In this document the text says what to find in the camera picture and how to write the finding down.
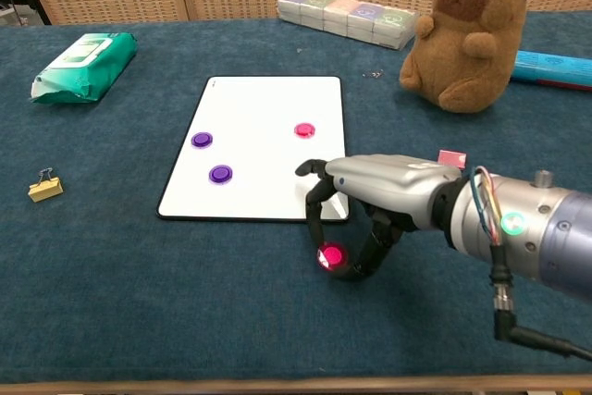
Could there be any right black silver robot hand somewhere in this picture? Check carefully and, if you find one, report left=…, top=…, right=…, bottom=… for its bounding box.
left=294, top=153, right=464, bottom=282

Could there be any pink disc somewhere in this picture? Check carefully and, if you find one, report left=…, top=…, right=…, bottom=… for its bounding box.
left=292, top=121, right=317, bottom=140
left=316, top=241, right=349, bottom=271

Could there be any purple disc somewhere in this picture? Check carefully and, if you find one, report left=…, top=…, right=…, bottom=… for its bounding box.
left=190, top=130, right=216, bottom=150
left=208, top=164, right=235, bottom=186

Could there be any white board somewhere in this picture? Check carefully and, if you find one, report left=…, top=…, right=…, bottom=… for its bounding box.
left=156, top=75, right=352, bottom=224

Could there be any pink binder clip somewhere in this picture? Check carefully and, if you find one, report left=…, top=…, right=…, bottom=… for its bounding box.
left=437, top=149, right=468, bottom=170

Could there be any brown capybara plush toy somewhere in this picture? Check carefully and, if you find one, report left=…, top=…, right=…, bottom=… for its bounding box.
left=398, top=0, right=545, bottom=115

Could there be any clear-wrapped tissue packs row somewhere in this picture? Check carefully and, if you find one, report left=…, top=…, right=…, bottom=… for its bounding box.
left=277, top=0, right=418, bottom=51

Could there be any blue cylindrical tube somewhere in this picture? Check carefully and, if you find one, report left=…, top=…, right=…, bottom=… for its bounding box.
left=510, top=49, right=592, bottom=92

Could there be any blue table cloth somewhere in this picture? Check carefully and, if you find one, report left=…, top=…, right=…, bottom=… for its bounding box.
left=0, top=10, right=592, bottom=385

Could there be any green wet wipes pack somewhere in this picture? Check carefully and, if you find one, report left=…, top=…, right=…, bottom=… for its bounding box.
left=30, top=31, right=140, bottom=106

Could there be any yellow binder clip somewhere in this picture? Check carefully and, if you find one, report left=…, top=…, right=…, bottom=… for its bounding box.
left=28, top=167, right=65, bottom=204

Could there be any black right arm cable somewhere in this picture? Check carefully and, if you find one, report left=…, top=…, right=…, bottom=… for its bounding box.
left=488, top=244, right=592, bottom=363

